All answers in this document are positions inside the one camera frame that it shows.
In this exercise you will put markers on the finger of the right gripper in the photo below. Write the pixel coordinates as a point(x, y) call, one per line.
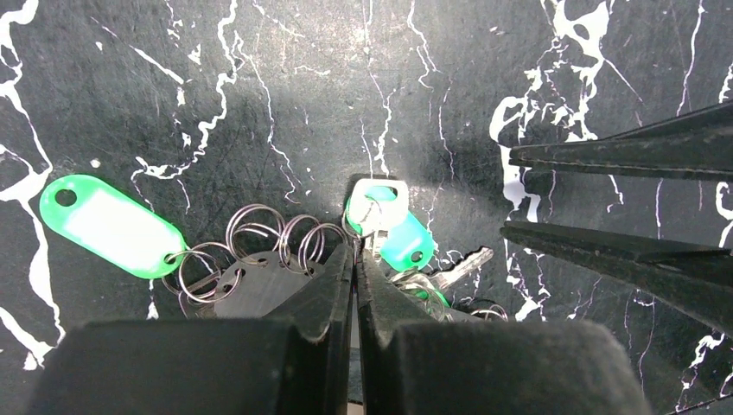
point(694, 146)
point(691, 278)

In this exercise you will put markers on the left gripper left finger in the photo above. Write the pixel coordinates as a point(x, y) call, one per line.
point(294, 360)

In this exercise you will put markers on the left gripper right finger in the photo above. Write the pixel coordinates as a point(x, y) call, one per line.
point(414, 364)

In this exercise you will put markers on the small silver key rings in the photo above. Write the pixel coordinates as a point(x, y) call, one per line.
point(258, 246)

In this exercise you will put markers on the green key tag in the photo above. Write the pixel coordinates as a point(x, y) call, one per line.
point(430, 296)
point(378, 211)
point(93, 214)

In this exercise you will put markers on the large silver carabiner keyring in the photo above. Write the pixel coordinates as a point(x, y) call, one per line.
point(245, 291)

